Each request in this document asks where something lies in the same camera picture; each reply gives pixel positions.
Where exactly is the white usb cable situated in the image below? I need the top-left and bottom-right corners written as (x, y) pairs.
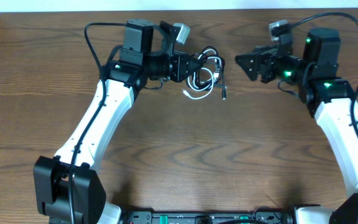
top-left (181, 48), bottom-right (223, 101)

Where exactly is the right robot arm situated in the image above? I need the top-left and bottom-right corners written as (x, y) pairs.
top-left (235, 27), bottom-right (358, 223)

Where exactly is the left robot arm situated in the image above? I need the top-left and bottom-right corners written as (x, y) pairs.
top-left (33, 19), bottom-right (202, 223)

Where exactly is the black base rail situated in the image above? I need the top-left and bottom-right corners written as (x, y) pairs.
top-left (118, 207), bottom-right (296, 224)

